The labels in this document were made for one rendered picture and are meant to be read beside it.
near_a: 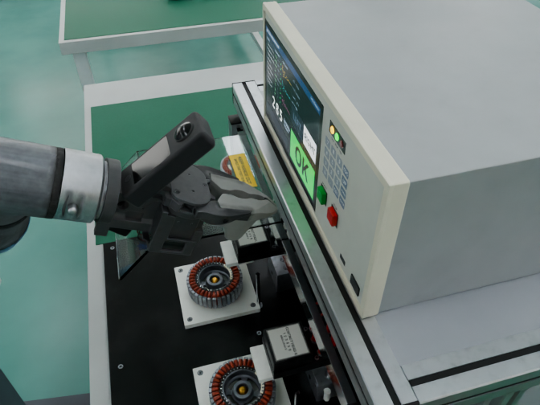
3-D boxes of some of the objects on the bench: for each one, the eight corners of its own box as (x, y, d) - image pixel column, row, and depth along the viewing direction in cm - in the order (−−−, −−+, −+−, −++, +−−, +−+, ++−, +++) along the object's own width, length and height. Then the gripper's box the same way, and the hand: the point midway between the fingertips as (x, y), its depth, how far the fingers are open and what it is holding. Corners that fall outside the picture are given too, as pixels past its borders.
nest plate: (208, 456, 81) (207, 452, 80) (193, 371, 91) (192, 368, 90) (297, 430, 84) (298, 427, 83) (272, 351, 94) (273, 348, 93)
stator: (217, 437, 82) (215, 427, 79) (204, 375, 89) (202, 364, 87) (284, 419, 84) (284, 408, 81) (265, 359, 92) (265, 349, 89)
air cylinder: (316, 402, 87) (317, 386, 83) (302, 363, 92) (303, 347, 89) (343, 394, 88) (346, 378, 84) (328, 357, 93) (330, 340, 90)
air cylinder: (276, 292, 104) (276, 275, 101) (267, 265, 110) (267, 247, 106) (300, 287, 105) (300, 269, 102) (289, 260, 111) (290, 243, 107)
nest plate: (185, 329, 98) (184, 325, 97) (174, 271, 108) (173, 267, 108) (260, 312, 101) (260, 308, 100) (243, 256, 111) (243, 253, 111)
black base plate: (123, 581, 71) (120, 577, 69) (104, 250, 116) (103, 243, 114) (427, 482, 80) (431, 476, 78) (300, 211, 125) (300, 205, 124)
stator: (198, 317, 98) (195, 306, 96) (181, 276, 106) (179, 264, 103) (251, 298, 102) (251, 287, 99) (231, 259, 109) (231, 247, 107)
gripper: (89, 197, 61) (247, 220, 71) (92, 252, 54) (265, 268, 64) (107, 139, 56) (273, 173, 66) (111, 192, 50) (294, 220, 60)
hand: (270, 202), depth 63 cm, fingers closed
